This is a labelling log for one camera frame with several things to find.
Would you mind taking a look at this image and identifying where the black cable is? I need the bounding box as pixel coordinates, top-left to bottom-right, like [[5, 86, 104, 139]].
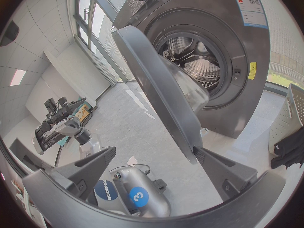
[[128, 164, 152, 175]]

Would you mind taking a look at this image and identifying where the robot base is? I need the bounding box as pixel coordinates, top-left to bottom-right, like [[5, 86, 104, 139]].
[[78, 132, 172, 219]]

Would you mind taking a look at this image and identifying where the black garment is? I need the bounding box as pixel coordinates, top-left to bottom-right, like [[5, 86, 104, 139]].
[[271, 125, 304, 169]]

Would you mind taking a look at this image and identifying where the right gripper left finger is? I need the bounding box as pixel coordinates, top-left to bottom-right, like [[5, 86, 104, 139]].
[[51, 147, 117, 198]]

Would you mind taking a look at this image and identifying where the cream laundry basket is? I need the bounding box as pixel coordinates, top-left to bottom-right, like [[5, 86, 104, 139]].
[[268, 83, 304, 157]]

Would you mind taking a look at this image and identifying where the washing machine door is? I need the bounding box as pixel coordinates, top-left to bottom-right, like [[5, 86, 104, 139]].
[[110, 25, 210, 166]]

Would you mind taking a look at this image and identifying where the grey washing machine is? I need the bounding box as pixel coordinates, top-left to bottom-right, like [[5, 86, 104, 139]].
[[112, 0, 271, 139]]

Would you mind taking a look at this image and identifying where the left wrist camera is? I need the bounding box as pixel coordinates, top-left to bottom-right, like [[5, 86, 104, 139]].
[[44, 97, 68, 111]]

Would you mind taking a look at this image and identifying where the ceiling light panel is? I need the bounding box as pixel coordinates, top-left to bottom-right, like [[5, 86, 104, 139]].
[[9, 70, 27, 86]]

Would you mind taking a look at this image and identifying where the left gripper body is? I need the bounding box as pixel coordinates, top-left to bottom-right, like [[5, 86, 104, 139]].
[[57, 98, 86, 120]]

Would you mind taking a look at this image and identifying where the window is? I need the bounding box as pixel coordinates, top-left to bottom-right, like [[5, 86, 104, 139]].
[[66, 0, 134, 86]]

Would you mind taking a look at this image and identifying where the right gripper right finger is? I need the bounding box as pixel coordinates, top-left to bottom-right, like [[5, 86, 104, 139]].
[[193, 146, 258, 202]]

